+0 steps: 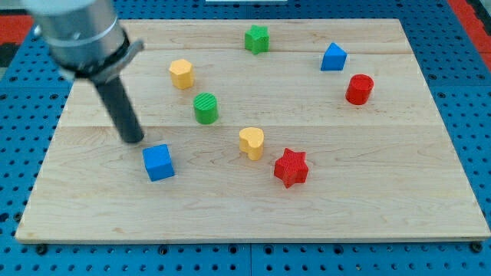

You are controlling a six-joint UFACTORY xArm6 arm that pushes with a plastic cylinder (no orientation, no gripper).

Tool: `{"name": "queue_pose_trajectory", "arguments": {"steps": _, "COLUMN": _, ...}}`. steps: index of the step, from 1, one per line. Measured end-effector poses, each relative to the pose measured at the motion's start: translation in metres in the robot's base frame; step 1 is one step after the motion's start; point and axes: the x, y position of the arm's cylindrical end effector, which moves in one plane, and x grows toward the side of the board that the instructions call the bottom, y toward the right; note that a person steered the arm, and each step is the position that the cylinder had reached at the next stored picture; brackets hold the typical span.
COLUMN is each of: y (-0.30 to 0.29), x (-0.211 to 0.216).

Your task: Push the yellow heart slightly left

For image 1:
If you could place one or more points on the wooden board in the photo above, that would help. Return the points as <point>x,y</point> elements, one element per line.
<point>384,171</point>

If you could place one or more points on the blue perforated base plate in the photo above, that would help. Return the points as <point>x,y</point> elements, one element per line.
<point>451,41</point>

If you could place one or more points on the green star block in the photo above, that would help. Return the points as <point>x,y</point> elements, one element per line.
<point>257,39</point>

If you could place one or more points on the red cylinder block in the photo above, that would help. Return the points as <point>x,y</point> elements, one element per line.
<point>359,89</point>

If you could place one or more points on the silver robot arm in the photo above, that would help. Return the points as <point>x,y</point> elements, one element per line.
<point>86,41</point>

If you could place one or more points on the blue cube block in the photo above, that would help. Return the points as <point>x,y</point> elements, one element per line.
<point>158,162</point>

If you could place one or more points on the red star block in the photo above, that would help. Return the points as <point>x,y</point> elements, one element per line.
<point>291,168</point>

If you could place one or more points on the yellow heart block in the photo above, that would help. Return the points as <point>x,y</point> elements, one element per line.
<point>251,142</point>

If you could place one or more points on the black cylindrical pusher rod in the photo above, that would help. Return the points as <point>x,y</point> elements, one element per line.
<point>119,107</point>

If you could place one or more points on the green cylinder block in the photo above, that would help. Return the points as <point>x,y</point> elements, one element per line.
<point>205,107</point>

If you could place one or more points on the blue triangle block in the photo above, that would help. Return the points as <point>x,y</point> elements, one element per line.
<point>334,58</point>

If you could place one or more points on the yellow hexagon block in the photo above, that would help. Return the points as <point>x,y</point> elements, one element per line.
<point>182,74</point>

